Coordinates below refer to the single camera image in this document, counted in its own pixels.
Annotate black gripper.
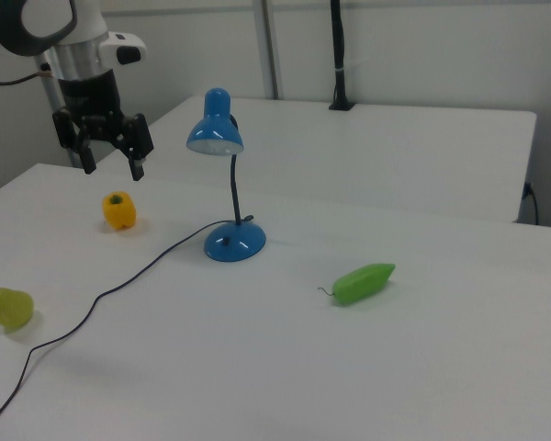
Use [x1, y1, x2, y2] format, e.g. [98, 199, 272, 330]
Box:
[51, 68, 155, 182]

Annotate blue gooseneck desk lamp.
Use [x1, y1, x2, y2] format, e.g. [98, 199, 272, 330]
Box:
[186, 86, 267, 264]

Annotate yellow toy bell pepper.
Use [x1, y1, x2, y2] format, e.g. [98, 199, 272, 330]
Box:
[101, 191, 138, 231]

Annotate green toy pear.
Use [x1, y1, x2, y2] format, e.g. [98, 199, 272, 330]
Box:
[0, 283, 35, 330]

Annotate green toy chili pepper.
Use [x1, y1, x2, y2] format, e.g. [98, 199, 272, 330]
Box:
[318, 262, 397, 307]

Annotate black robot cable with connector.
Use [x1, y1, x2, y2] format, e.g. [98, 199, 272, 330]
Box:
[0, 62, 52, 87]

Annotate dark lamp power cable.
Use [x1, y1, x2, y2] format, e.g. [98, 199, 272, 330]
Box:
[0, 215, 254, 441]

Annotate grey wall partition post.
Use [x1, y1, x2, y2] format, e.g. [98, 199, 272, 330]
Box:
[255, 0, 285, 100]

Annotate black clamped camera pole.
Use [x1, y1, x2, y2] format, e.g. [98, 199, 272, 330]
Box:
[328, 0, 355, 111]

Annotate black cable at wall outlet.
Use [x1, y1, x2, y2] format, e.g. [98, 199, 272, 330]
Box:
[523, 181, 541, 226]

